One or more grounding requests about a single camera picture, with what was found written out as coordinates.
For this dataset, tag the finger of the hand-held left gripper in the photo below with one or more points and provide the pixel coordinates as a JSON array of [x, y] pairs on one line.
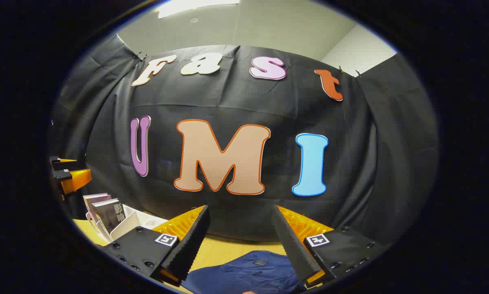
[[71, 165], [78, 179]]

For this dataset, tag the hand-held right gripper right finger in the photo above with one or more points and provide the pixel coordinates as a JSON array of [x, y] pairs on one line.
[[293, 245]]

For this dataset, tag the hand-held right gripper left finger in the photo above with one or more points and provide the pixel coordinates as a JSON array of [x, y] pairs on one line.
[[189, 245]]

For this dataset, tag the pink cover book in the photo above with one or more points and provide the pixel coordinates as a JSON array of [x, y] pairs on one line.
[[92, 200]]

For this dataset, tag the dark cover book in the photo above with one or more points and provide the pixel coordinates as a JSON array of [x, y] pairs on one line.
[[110, 214]]

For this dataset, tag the blue schoolbag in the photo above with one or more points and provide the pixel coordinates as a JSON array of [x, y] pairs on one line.
[[244, 273]]

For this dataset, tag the white plastic bookshelf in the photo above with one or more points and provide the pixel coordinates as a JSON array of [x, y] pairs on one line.
[[126, 226]]

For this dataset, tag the black backdrop cloth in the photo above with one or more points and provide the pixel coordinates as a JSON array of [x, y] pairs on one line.
[[236, 102]]

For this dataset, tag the ceiling light panel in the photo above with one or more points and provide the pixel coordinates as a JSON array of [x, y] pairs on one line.
[[195, 6]]

